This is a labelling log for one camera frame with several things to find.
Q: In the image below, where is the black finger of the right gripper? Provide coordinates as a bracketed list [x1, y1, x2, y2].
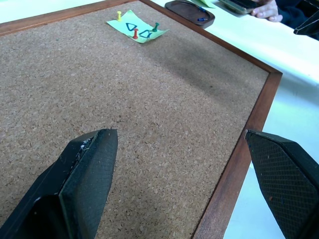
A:
[293, 9, 319, 38]

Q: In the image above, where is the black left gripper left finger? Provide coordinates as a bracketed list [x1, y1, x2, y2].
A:
[0, 128, 119, 239]

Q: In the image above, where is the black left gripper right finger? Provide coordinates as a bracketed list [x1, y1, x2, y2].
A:
[244, 129, 319, 239]

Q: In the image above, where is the green sticky note with triangles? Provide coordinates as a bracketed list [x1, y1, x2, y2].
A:
[106, 9, 170, 44]

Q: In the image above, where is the person's bare hand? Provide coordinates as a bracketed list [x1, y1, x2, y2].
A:
[251, 0, 284, 22]

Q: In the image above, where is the person's dark sleeve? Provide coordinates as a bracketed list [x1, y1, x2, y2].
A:
[275, 0, 319, 40]

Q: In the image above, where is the smartphone in dark case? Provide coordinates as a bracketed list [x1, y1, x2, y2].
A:
[219, 0, 261, 15]

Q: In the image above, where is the green paper sheet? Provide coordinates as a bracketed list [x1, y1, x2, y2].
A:
[197, 0, 216, 9]

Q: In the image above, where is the dark brown wooden tray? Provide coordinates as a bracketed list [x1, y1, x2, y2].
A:
[164, 0, 216, 29]

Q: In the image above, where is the cork board with wooden frame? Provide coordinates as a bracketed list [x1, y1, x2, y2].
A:
[0, 0, 283, 239]

